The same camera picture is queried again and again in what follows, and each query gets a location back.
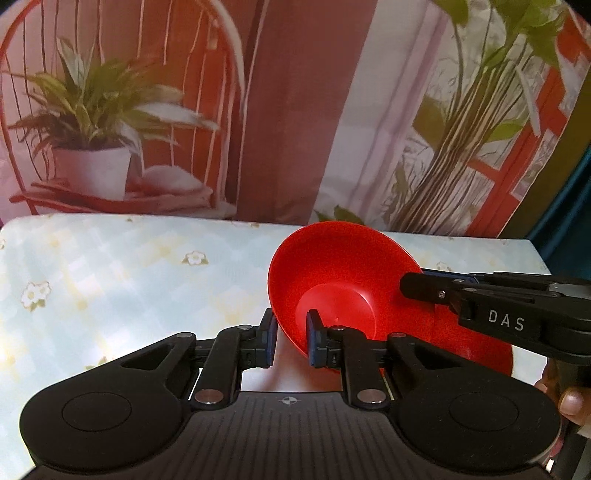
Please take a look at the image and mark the red round bowl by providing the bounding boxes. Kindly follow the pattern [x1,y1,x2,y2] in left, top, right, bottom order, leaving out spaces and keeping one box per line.
[267,221,513,375]

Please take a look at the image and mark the person's right hand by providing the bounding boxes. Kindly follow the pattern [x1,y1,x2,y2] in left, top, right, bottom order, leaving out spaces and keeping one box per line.
[535,359,591,430]

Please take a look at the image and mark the teal curtain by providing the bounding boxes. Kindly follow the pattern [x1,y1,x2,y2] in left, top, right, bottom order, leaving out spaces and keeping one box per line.
[528,148,591,280]

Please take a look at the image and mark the printed room scene backdrop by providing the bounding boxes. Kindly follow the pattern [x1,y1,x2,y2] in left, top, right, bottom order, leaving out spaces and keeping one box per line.
[1,1,590,237]

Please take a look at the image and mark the floral checked tablecloth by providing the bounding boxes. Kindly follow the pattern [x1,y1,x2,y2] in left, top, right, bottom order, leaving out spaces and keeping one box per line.
[1,214,550,479]

